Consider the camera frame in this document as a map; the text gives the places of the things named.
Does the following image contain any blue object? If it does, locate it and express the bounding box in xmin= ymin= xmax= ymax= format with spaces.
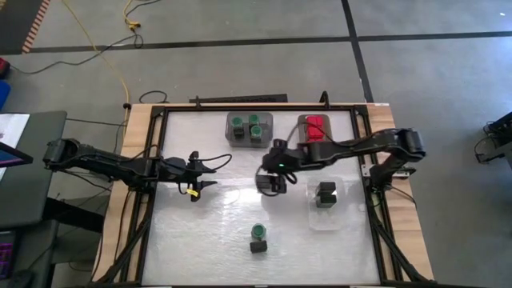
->
xmin=0 ymin=78 xmax=12 ymax=112

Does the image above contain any white plastic bin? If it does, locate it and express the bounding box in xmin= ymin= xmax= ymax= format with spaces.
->
xmin=297 ymin=114 xmax=334 ymax=145

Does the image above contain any dark laptop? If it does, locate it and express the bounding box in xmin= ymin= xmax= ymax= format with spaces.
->
xmin=0 ymin=140 xmax=34 ymax=169

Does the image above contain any grey translucent plastic bin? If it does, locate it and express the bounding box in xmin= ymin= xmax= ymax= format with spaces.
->
xmin=225 ymin=110 xmax=275 ymax=149

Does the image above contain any black equipment with cables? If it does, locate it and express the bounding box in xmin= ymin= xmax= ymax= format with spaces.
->
xmin=474 ymin=110 xmax=512 ymax=165

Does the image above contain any keyboard with coloured keys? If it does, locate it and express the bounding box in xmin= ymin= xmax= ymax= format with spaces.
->
xmin=0 ymin=230 xmax=17 ymax=281

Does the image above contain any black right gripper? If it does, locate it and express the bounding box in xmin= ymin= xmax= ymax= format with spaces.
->
xmin=262 ymin=146 xmax=311 ymax=195

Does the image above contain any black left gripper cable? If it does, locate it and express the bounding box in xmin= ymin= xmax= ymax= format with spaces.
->
xmin=198 ymin=153 xmax=234 ymax=171

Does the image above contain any white paper sheet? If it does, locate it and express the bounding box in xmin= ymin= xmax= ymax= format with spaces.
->
xmin=0 ymin=113 xmax=31 ymax=181

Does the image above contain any black cable loop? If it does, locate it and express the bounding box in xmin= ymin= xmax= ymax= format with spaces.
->
xmin=138 ymin=90 xmax=170 ymax=105

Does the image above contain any yellow hanging cable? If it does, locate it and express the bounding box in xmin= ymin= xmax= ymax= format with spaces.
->
xmin=62 ymin=0 xmax=131 ymax=121

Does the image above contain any black mat orange striped edge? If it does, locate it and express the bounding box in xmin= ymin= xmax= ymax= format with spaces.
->
xmin=0 ymin=0 xmax=52 ymax=56

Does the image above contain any yellow cable plug end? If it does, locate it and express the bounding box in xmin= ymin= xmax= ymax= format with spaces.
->
xmin=122 ymin=0 xmax=142 ymax=32

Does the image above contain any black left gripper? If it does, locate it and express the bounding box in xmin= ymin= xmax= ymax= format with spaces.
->
xmin=158 ymin=150 xmax=218 ymax=202

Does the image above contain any black floor cable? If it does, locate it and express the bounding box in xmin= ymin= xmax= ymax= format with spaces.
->
xmin=10 ymin=34 xmax=145 ymax=76

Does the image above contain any long black bar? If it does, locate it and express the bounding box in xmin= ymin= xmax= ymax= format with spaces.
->
xmin=189 ymin=94 xmax=289 ymax=104

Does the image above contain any silver aluminium mount rail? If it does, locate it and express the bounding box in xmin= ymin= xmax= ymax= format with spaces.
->
xmin=361 ymin=162 xmax=417 ymax=178

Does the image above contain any clear plastic bin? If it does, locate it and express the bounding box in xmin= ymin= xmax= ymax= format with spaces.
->
xmin=306 ymin=178 xmax=344 ymax=232

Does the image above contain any black aluminium table frame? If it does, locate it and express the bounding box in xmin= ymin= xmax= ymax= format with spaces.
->
xmin=90 ymin=90 xmax=437 ymax=288

